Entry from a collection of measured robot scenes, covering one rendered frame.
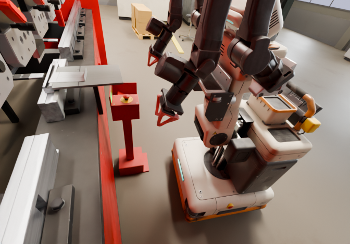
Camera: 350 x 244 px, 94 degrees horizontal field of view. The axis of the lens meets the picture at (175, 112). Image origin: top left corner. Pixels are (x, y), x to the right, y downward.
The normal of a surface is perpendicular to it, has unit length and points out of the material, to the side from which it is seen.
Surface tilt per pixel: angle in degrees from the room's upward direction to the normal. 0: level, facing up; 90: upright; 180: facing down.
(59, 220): 0
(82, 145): 0
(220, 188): 0
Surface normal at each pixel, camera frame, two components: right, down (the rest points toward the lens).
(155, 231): 0.12, -0.75
